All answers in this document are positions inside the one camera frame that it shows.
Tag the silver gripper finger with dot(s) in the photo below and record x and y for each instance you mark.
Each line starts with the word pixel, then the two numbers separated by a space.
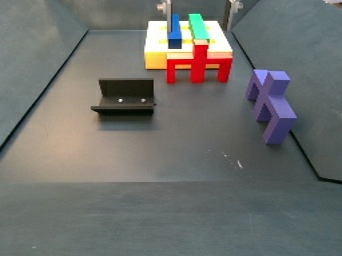
pixel 165 7
pixel 236 5

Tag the purple comb-shaped block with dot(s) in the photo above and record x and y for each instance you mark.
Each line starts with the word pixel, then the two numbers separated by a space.
pixel 272 109

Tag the yellow slotted board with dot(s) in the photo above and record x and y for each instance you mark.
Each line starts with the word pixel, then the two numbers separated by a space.
pixel 157 43

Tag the green bar block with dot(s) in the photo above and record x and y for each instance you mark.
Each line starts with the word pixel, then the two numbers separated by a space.
pixel 198 27

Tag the blue bar block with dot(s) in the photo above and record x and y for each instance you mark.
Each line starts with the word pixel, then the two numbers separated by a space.
pixel 174 35

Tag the red comb-shaped block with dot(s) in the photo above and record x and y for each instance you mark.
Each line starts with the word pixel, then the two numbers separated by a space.
pixel 198 60

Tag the black angle bracket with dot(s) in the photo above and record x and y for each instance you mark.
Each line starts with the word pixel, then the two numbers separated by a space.
pixel 126 95

